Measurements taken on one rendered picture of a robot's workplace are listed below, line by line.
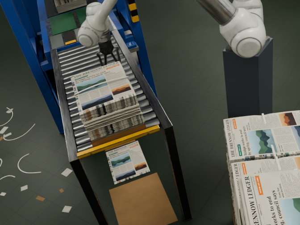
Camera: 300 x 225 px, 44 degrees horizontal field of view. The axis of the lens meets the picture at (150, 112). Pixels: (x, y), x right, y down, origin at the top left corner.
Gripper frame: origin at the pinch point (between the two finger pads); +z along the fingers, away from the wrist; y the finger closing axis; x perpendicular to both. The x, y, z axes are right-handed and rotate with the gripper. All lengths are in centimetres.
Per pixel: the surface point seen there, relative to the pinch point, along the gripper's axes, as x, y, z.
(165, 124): -48, 15, 13
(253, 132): -77, 48, 10
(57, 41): 95, -30, 13
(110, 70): -17.9, -2.9, -10.4
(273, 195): -128, 28, -14
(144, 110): -30.1, 8.3, 13.5
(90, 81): -21.3, -14.3, -10.1
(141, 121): -48.0, 2.9, 5.7
